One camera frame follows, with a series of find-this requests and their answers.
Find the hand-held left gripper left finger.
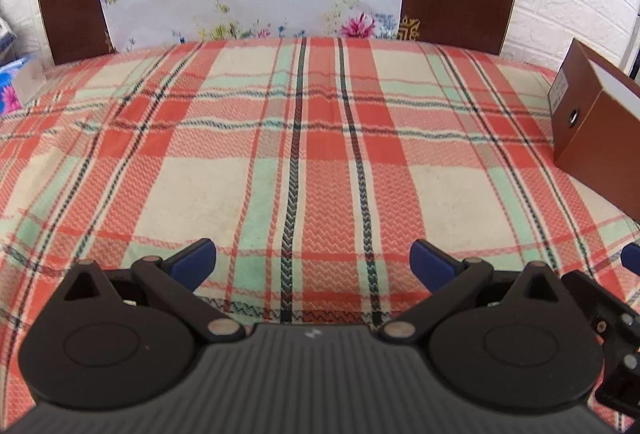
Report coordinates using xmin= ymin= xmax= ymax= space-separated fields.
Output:
xmin=62 ymin=238 xmax=242 ymax=344

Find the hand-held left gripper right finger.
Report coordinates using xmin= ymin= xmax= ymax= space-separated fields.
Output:
xmin=379 ymin=239 xmax=565 ymax=343

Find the brown cardboard box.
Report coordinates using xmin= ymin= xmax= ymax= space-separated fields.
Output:
xmin=547 ymin=38 xmax=640 ymax=200

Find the red plaid blanket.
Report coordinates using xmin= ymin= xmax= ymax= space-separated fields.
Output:
xmin=0 ymin=37 xmax=640 ymax=415

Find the blue tissue pack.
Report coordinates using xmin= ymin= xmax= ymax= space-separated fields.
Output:
xmin=0 ymin=54 xmax=42 ymax=116

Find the dark door frame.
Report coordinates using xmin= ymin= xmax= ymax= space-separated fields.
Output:
xmin=620 ymin=12 xmax=640 ymax=80

